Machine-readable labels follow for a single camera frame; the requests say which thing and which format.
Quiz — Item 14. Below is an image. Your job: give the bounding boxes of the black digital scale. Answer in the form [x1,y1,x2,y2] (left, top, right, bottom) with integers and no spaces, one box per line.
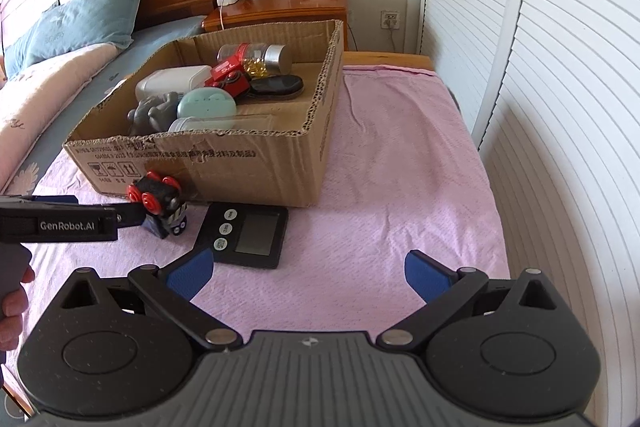
[192,202,290,270]

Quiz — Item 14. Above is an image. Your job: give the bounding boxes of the grey toy figure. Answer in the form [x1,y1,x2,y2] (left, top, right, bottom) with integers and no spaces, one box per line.
[126,92,182,136]

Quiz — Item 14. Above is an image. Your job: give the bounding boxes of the white louvred closet door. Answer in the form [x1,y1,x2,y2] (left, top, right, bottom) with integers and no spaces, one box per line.
[479,0,640,427]
[422,0,532,145]

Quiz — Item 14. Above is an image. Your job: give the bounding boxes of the white plastic bottle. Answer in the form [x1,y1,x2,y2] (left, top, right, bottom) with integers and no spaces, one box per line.
[135,65,213,104]

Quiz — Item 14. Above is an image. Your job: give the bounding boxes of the black toy robot red wheels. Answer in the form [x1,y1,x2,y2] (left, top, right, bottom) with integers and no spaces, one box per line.
[125,174,190,240]

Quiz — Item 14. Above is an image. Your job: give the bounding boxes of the brown cardboard box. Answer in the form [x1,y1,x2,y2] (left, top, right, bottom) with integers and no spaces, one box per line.
[62,19,345,208]

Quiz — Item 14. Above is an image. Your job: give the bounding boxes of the person's left hand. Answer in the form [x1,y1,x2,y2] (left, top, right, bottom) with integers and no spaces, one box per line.
[0,264,37,351]

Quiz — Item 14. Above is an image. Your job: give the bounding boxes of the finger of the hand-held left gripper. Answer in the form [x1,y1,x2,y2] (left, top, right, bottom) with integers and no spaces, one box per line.
[112,202,148,229]

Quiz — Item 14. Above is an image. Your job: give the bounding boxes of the red toy car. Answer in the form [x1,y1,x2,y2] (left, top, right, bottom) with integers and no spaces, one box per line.
[204,57,250,100]

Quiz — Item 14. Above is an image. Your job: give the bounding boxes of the blue pillow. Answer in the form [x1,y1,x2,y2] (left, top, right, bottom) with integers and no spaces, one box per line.
[4,0,150,75]

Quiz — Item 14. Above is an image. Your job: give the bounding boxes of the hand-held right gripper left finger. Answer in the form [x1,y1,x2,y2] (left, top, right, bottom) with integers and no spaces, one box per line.
[60,248,246,353]

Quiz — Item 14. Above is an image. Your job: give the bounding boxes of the mint green case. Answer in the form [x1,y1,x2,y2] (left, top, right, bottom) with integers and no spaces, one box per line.
[176,87,237,120]

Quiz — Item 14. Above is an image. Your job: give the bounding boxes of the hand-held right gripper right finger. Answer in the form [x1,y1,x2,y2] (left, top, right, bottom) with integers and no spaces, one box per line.
[376,249,558,353]

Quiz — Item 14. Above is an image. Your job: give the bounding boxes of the pink floral quilt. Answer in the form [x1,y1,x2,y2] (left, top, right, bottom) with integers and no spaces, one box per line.
[0,42,121,194]

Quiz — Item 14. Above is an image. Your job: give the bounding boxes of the pink cloth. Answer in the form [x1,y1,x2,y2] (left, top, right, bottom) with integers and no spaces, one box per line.
[0,64,512,358]

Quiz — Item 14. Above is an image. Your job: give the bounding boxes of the blue bedsheet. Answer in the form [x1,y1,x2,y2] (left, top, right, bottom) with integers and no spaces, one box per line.
[0,14,208,196]

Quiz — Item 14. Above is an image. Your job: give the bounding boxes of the wooden nightstand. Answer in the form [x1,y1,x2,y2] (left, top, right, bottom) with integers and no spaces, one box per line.
[201,0,349,52]

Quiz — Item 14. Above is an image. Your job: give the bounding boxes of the black oval object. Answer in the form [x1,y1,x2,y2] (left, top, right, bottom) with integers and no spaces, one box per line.
[247,74,305,99]

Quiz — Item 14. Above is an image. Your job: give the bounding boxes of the clear bottle yellow capsules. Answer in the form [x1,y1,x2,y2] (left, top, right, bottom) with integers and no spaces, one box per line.
[216,43,293,76]

